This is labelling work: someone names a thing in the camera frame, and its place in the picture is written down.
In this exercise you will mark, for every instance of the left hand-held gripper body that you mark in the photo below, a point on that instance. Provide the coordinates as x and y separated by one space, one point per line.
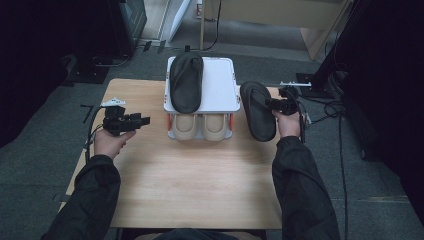
115 121

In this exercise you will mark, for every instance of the black stand base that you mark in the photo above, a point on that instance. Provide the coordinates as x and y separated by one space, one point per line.
88 71

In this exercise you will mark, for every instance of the black metal stand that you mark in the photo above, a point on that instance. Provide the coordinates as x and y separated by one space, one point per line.
320 90

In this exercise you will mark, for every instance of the person's dark clothing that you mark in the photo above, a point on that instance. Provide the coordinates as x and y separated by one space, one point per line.
196 234

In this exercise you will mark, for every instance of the person's right hand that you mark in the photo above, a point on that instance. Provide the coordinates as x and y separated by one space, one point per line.
289 126

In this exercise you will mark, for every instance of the white board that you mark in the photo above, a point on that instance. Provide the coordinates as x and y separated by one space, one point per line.
180 18

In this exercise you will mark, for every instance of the black flip-flop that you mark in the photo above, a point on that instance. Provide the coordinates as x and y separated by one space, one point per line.
258 113
186 83

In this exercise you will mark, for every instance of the light wooden desk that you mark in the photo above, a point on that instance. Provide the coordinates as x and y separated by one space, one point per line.
283 13

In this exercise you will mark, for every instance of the person's left hand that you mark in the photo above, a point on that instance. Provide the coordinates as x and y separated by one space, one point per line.
110 145

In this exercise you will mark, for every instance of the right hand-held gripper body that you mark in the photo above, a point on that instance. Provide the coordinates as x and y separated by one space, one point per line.
290 101

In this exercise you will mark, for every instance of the white plastic storage box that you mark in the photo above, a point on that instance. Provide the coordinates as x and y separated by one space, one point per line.
220 86

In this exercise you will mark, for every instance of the black cabinet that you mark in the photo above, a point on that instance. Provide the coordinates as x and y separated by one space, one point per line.
128 26

